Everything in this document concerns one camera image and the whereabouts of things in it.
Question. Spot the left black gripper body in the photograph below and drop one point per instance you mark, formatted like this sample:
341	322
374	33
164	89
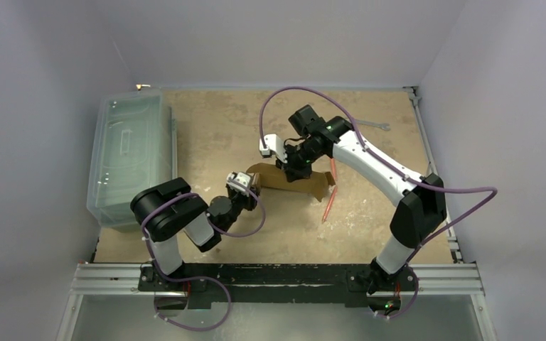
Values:
238	202

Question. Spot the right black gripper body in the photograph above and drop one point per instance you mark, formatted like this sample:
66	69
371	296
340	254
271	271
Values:
296	169

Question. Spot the red pen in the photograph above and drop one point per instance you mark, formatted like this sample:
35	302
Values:
333	168
329	204

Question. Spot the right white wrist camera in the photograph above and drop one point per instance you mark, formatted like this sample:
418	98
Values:
273	145

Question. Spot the silver open-end wrench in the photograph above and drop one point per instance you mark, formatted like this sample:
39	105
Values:
382	126

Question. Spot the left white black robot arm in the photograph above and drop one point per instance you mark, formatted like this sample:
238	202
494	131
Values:
170	208

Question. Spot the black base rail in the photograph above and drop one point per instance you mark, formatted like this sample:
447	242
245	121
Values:
352	285

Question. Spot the brown cardboard box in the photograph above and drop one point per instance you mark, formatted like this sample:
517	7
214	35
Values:
317	185

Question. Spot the aluminium frame rail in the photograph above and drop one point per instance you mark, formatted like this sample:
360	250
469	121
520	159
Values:
448	303

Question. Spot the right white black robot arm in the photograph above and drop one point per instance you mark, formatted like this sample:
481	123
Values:
419	201

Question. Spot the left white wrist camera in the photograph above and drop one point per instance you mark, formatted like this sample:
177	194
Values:
240	182

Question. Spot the clear plastic storage bin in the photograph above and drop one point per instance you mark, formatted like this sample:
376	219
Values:
135	148

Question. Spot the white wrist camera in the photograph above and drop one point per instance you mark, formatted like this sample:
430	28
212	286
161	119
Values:
240	182
273	145

